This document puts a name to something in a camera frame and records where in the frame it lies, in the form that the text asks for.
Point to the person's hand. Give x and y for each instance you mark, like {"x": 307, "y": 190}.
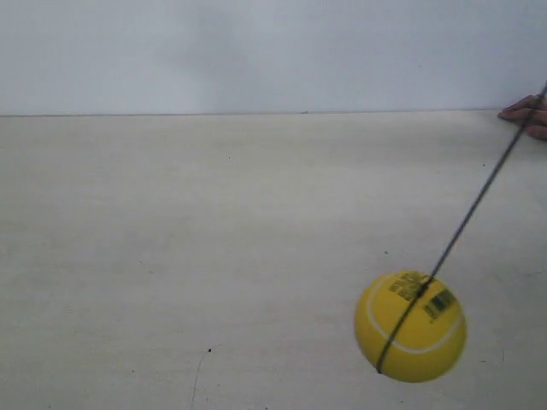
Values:
{"x": 529, "y": 111}

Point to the yellow tennis ball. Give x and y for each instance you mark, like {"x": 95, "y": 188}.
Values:
{"x": 409, "y": 327}

